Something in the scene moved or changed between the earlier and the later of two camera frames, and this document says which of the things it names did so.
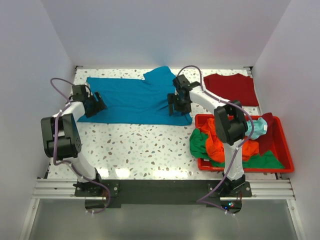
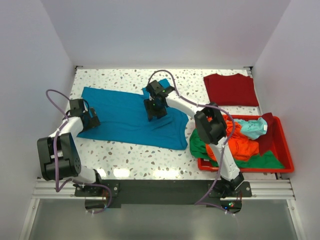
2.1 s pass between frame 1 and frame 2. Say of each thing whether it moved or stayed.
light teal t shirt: stayed
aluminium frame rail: stayed
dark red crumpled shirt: stayed
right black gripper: moved
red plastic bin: stayed
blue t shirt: moved
